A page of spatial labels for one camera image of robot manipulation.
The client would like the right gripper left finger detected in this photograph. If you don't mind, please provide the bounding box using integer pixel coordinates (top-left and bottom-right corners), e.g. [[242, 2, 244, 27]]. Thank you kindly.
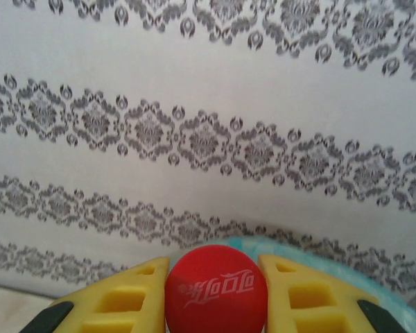
[[24, 256, 171, 333]]

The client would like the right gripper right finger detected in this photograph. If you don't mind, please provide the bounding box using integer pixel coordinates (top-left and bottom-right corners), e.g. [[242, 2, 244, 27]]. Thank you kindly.
[[258, 254, 412, 333]]

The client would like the cola bottle red cap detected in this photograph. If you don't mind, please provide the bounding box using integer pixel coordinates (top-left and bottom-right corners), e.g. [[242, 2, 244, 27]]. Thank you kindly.
[[164, 244, 268, 333]]

